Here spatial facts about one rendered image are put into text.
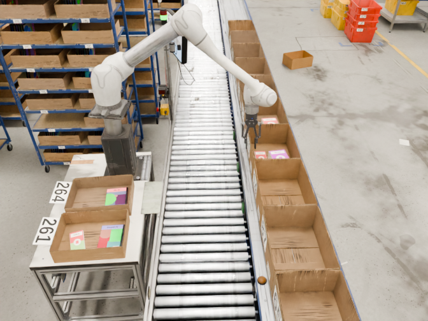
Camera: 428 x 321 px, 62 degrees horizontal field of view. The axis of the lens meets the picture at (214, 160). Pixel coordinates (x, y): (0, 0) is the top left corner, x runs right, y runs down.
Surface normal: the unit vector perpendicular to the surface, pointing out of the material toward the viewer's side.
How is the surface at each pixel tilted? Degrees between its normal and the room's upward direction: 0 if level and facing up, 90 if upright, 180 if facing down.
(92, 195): 1
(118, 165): 90
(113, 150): 90
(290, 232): 0
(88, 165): 0
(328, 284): 89
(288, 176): 89
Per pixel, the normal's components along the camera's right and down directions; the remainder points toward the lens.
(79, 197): 0.00, -0.81
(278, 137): 0.02, 0.61
